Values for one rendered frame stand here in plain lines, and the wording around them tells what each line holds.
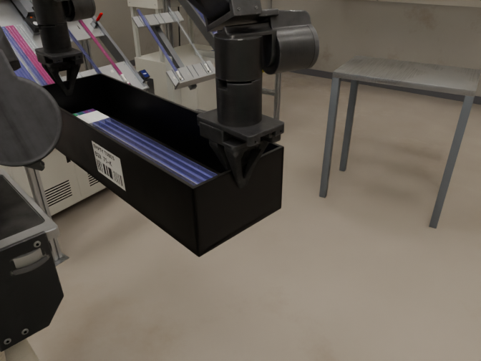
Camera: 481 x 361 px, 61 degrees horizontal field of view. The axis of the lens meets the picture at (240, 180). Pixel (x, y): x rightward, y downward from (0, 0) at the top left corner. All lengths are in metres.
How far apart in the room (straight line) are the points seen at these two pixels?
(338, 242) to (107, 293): 1.21
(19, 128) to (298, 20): 0.33
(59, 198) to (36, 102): 2.16
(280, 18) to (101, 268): 1.82
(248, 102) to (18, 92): 0.24
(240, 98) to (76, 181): 2.15
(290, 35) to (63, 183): 2.14
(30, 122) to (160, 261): 1.80
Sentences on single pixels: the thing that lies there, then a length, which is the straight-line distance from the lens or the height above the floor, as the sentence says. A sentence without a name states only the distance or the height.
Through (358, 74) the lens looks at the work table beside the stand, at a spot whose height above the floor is 0.80.
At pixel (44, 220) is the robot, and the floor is 1.04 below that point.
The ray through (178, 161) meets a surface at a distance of 0.72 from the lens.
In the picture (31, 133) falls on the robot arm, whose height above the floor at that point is 1.24.
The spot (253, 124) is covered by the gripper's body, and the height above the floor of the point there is 1.19.
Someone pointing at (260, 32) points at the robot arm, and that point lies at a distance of 0.50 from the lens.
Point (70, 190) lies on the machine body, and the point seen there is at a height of 0.16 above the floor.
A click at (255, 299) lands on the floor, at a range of 1.93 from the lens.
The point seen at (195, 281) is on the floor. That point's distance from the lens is 2.03.
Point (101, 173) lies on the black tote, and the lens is 0.76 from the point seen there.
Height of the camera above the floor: 1.38
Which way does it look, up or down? 30 degrees down
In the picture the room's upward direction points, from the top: straight up
